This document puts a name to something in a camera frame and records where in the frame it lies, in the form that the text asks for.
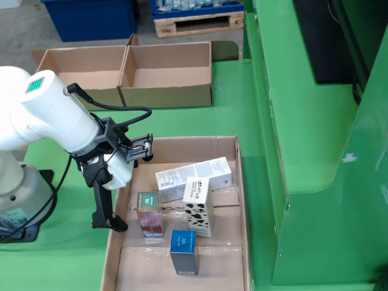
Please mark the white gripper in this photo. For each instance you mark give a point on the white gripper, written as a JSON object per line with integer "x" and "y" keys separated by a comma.
{"x": 121, "y": 174}

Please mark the red and silver carton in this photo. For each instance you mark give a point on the red and silver carton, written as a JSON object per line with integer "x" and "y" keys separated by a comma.
{"x": 150, "y": 218}

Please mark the blue carton with W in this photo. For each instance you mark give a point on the blue carton with W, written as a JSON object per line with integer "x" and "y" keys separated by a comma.
{"x": 183, "y": 260}

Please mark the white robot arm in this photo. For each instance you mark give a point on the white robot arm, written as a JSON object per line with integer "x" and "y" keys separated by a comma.
{"x": 45, "y": 121}

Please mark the large flat cardboard tray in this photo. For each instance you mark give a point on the large flat cardboard tray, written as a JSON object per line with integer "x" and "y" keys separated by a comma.
{"x": 145, "y": 272}

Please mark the open brown cardboard box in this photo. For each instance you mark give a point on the open brown cardboard box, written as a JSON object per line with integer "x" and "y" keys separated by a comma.
{"x": 169, "y": 97}
{"x": 100, "y": 72}

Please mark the cow print hand cream carton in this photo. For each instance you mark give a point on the cow print hand cream carton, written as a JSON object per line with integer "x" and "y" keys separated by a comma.
{"x": 198, "y": 212}

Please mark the long white printed carton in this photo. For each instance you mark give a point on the long white printed carton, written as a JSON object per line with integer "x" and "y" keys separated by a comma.
{"x": 206, "y": 169}

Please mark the blue plastic crate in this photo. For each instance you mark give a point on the blue plastic crate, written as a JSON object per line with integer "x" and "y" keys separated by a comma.
{"x": 91, "y": 21}

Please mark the wooden pallet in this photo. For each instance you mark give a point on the wooden pallet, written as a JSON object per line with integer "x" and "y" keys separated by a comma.
{"x": 197, "y": 27}

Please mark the blue mesh container with plastic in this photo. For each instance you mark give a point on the blue mesh container with plastic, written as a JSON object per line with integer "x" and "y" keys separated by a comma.
{"x": 197, "y": 7}

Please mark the white plastic container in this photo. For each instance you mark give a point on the white plastic container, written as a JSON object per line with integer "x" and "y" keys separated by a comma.
{"x": 9, "y": 3}

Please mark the green curved metal chute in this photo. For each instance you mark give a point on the green curved metal chute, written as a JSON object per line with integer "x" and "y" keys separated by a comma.
{"x": 318, "y": 151}

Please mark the black flat panel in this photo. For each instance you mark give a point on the black flat panel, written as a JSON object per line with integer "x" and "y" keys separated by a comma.
{"x": 327, "y": 45}

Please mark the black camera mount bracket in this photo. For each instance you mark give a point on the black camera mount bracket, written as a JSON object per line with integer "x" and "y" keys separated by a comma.
{"x": 109, "y": 133}

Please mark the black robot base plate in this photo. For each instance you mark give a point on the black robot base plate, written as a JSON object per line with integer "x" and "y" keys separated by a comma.
{"x": 33, "y": 233}

